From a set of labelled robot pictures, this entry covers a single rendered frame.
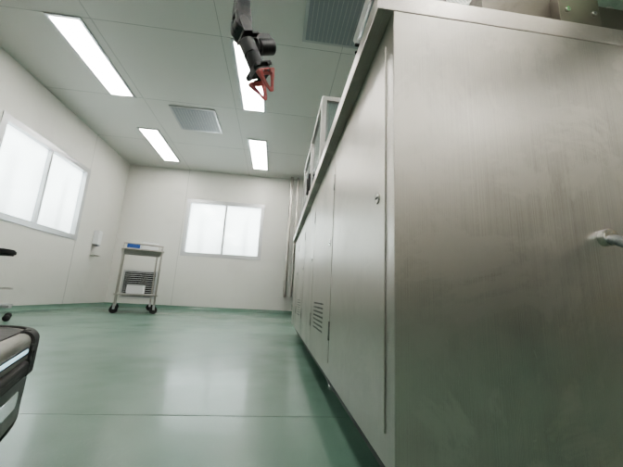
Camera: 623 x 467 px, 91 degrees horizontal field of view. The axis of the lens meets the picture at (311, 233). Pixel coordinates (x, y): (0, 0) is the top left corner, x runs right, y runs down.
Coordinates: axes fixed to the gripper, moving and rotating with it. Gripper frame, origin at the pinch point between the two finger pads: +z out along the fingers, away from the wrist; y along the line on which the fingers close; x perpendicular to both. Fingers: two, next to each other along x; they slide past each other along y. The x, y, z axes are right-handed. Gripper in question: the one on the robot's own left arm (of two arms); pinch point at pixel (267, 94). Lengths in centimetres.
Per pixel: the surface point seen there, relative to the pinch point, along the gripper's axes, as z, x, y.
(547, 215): 61, 5, -71
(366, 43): 17, 8, -52
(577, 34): 33, -22, -76
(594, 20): 30, -36, -76
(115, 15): -191, -18, 209
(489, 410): 82, 30, -66
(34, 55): -230, 50, 320
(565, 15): 27, -30, -73
